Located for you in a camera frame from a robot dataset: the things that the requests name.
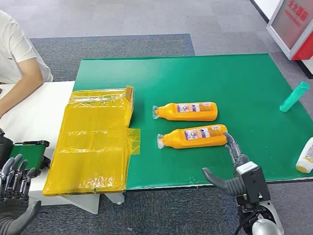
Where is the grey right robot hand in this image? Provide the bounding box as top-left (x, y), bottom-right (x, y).
top-left (202, 131), bottom-right (250, 197)

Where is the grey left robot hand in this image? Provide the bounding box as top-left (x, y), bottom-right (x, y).
top-left (0, 154), bottom-right (41, 235)

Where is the orange bottle with clear cap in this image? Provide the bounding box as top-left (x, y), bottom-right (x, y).
top-left (156, 124), bottom-right (229, 150)
top-left (152, 101), bottom-right (219, 122)

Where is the white bottle with yellow cap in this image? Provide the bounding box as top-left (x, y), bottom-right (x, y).
top-left (296, 137), bottom-right (313, 174)

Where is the teal green plastic bottle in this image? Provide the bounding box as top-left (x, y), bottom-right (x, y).
top-left (279, 81), bottom-right (311, 113)

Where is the small green belt conveyor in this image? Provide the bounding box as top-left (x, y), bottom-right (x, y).
top-left (9, 140), bottom-right (51, 171)

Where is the black device box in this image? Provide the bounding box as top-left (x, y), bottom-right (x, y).
top-left (0, 128), bottom-right (14, 170)

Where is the white table base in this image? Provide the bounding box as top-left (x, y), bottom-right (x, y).
top-left (36, 191), bottom-right (125, 215)

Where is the green table mat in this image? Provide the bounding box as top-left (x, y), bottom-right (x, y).
top-left (72, 53), bottom-right (313, 191)

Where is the yellow taped cardboard box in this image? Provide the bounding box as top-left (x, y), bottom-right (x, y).
top-left (42, 85), bottom-right (141, 197)

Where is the person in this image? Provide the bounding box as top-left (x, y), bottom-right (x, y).
top-left (0, 9), bottom-right (54, 119)

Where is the red and white sign stand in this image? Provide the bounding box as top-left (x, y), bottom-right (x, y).
top-left (265, 0), bottom-right (313, 62)

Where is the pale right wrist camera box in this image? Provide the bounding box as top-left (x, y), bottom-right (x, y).
top-left (236, 161), bottom-right (271, 204)

